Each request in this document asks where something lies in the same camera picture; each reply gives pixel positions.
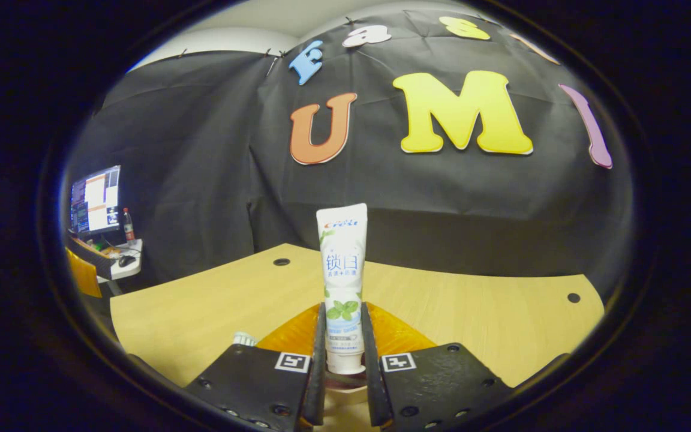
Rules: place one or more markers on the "white side desk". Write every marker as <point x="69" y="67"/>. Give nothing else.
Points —
<point x="132" y="270"/>

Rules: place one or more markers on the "white toothbrush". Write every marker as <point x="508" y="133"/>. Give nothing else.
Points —
<point x="243" y="339"/>

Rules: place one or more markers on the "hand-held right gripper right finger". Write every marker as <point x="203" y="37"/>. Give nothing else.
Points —
<point x="372" y="378"/>

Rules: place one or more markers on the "red drink bottle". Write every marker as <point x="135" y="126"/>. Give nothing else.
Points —
<point x="128" y="227"/>

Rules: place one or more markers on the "wooden desktop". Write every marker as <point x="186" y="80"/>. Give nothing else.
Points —
<point x="201" y="312"/>

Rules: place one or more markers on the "black keyboard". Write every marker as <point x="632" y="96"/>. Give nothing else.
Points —
<point x="93" y="255"/>

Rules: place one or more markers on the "orange chair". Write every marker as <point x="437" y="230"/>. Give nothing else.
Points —
<point x="84" y="276"/>

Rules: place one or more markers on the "black backdrop cloth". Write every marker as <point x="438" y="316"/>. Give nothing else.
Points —
<point x="201" y="180"/>

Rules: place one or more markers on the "white toothpaste tube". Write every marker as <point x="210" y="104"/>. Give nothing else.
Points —
<point x="342" y="270"/>

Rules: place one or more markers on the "beige cup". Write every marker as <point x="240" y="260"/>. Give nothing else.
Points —
<point x="345" y="399"/>

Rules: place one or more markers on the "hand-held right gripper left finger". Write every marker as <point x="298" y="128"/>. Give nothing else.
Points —
<point x="320" y="372"/>

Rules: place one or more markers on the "computer monitor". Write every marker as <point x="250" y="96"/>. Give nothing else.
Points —
<point x="96" y="201"/>

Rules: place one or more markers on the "black computer mouse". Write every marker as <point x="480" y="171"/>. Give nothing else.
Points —
<point x="126" y="261"/>

